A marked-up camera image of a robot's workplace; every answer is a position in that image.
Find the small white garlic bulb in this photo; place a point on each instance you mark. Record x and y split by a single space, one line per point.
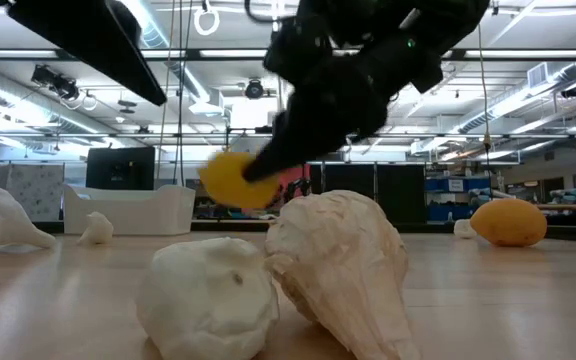
208 300
464 229
97 230

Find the white plastic basket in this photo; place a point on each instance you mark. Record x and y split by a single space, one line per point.
128 212

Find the black overhead beam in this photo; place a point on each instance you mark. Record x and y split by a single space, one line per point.
518 54

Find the wooden table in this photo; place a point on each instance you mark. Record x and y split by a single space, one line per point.
573 206

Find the black screen panel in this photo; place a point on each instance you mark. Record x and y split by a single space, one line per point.
120 167

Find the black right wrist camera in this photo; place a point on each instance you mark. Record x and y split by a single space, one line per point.
293 50

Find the yellow lemon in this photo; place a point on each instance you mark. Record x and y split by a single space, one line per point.
223 182

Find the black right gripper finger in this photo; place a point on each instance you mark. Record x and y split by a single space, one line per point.
293 140

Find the orange citrus fruit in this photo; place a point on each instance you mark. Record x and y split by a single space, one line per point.
508 222

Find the black ceiling spot lamp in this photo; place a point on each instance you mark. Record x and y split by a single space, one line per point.
254 90

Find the black ceiling lamp cluster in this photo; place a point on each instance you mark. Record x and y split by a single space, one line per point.
55 82

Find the large beige garlic bulb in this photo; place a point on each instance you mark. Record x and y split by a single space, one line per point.
338 260

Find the black wall panels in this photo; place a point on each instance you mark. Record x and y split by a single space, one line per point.
400 192

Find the white patterned partition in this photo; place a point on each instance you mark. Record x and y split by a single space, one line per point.
38 185

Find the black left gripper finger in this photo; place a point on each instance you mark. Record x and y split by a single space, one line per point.
93 45

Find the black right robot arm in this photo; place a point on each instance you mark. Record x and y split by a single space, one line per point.
443 25

